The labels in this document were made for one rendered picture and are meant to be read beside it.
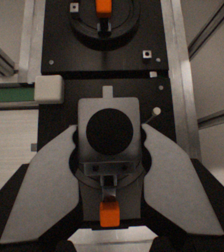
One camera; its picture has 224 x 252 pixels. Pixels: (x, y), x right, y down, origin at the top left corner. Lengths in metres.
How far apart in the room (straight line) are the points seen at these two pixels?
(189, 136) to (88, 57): 0.24
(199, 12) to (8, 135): 0.60
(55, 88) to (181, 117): 0.23
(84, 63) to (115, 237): 0.30
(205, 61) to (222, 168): 0.28
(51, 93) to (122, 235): 0.26
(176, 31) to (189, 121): 0.19
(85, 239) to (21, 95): 0.28
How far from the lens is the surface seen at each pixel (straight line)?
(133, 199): 0.28
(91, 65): 0.32
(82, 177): 0.26
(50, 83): 0.29
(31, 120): 0.37
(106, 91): 0.16
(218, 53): 0.56
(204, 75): 0.50
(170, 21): 0.41
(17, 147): 0.37
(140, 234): 0.32
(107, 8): 0.25
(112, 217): 0.18
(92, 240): 0.32
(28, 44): 0.39
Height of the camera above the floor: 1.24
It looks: 80 degrees down
